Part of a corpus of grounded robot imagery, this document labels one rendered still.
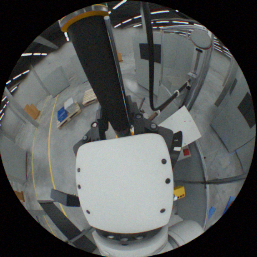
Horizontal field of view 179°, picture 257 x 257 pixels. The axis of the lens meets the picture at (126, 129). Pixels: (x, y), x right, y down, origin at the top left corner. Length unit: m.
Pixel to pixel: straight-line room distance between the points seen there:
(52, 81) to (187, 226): 7.65
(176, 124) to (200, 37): 0.69
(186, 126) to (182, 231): 0.57
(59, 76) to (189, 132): 7.46
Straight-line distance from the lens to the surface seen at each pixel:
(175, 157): 0.37
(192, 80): 0.65
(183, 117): 0.64
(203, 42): 0.73
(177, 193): 0.78
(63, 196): 0.85
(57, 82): 7.49
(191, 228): 0.17
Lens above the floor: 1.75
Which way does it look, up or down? 59 degrees down
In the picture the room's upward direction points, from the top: 16 degrees counter-clockwise
